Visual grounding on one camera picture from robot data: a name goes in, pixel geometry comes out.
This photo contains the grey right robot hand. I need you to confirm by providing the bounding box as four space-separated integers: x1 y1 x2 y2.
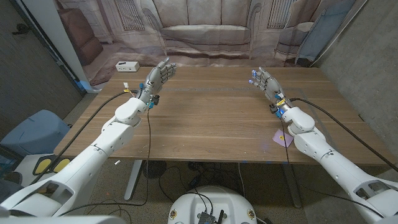
248 67 295 118

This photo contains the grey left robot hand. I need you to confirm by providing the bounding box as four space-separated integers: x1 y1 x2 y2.
136 57 177 105

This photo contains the purple sticker with yellow dot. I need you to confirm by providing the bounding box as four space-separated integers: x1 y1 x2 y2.
272 129 295 149

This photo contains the white power box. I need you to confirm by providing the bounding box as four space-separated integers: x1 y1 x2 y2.
115 61 140 73

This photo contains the printed sofa room backdrop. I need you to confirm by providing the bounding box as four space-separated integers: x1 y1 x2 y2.
54 0 369 86

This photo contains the blue tape strip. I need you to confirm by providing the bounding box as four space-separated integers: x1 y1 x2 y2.
76 80 91 93

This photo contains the round black floor fan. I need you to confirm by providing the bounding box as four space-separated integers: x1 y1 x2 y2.
143 160 167 180

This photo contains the grey table leg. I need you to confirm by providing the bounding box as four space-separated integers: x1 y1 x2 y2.
282 163 303 208

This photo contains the white table leg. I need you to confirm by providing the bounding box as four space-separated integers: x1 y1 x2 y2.
124 160 144 202

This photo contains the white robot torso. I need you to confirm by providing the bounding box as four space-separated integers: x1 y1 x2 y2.
167 185 258 224

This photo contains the blue padded chair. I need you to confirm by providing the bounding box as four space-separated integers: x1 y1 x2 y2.
0 109 72 158

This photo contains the black yellow foot pedal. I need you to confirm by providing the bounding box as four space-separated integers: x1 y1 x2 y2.
32 157 72 175

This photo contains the black antenna module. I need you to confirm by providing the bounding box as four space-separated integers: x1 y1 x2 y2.
197 210 225 224

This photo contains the person leg in jeans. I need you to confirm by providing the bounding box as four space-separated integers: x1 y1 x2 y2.
0 172 22 202

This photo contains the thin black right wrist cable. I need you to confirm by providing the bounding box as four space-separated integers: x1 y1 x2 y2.
279 116 385 218

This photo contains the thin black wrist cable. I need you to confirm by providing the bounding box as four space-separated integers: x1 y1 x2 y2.
58 107 152 217
279 116 385 218

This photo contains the thin black left wrist cable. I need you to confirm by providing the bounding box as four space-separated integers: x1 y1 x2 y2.
58 107 152 217

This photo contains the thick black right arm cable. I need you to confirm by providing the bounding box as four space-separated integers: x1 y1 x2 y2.
289 97 398 174

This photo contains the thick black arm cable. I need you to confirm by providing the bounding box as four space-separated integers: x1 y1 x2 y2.
289 97 398 174
29 90 139 186

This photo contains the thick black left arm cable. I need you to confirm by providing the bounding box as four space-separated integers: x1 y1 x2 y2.
29 90 139 186

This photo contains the black floor cable bundle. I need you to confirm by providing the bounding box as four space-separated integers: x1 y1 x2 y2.
158 161 246 203

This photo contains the black door handle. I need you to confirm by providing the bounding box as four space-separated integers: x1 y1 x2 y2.
12 23 31 35

